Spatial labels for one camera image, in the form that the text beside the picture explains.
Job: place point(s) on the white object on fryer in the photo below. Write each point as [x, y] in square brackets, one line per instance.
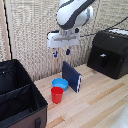
[119, 31]

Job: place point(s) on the woven bamboo screen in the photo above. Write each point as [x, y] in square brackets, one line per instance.
[30, 33]

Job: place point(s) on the blue bowl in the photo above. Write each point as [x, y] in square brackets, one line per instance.
[60, 83]

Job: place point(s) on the red plastic cup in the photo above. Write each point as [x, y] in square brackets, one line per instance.
[57, 95]

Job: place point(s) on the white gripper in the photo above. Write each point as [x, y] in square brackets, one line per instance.
[61, 39]

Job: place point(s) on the dark blue book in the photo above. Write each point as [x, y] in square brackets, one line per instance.
[71, 76]

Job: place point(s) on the black fabric suitcase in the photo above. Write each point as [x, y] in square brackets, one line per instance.
[18, 96]

